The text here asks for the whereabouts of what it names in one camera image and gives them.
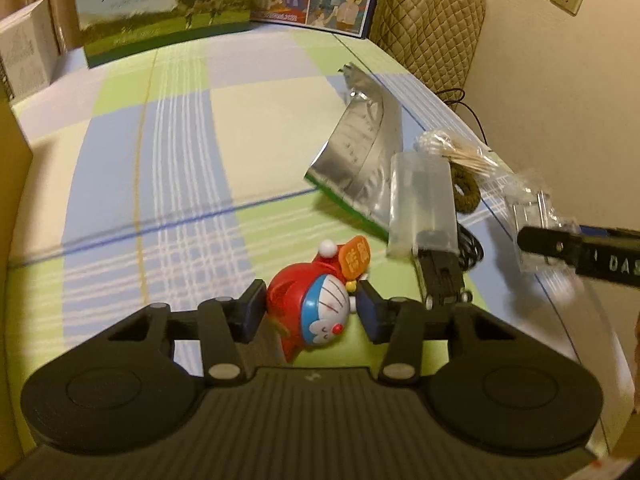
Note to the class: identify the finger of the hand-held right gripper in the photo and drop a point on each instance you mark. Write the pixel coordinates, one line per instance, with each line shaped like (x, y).
(545, 245)
(607, 233)

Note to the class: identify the red blue cat toy figure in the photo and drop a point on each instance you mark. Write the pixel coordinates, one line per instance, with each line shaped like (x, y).
(310, 305)

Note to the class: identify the brown scrunchie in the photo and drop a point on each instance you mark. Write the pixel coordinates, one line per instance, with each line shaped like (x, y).
(467, 195)

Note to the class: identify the translucent plastic container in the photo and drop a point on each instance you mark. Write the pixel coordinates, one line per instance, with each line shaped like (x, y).
(420, 200)

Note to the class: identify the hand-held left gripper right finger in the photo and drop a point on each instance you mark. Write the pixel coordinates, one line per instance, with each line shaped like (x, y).
(370, 316)

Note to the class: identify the green blue milk carton box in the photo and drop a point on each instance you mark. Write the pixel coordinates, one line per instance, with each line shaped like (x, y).
(165, 5)

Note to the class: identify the clear plastic wrapper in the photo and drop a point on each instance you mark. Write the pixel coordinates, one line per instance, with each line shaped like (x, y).
(530, 210)

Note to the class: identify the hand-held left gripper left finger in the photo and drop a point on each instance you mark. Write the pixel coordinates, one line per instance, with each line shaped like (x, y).
(252, 310)

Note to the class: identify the quilted tan chair back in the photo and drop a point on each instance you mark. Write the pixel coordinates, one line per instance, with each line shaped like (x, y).
(430, 20)

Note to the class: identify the silver foil bag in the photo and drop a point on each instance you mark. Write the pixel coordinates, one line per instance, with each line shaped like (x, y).
(350, 150)

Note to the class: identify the white product box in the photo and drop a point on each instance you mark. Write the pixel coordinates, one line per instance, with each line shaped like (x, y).
(27, 50)

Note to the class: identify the plaid bed sheet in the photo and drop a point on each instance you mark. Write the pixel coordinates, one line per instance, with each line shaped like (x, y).
(175, 160)

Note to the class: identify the clear bag of cotton swabs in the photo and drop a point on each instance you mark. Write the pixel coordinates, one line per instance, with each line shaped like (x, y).
(460, 152)

